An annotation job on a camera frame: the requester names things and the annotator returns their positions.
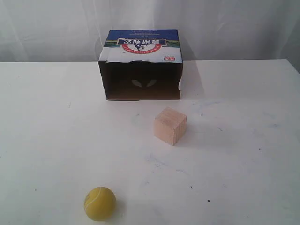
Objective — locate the white backdrop curtain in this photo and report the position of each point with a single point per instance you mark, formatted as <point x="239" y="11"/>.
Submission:
<point x="75" y="30"/>

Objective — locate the yellow tennis ball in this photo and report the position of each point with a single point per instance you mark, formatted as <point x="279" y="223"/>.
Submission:
<point x="100" y="204"/>

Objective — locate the blue white cardboard box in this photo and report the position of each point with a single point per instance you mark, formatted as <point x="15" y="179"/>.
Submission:
<point x="141" y="65"/>

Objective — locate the light wooden cube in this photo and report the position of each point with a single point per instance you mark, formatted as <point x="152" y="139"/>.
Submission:
<point x="169" y="126"/>

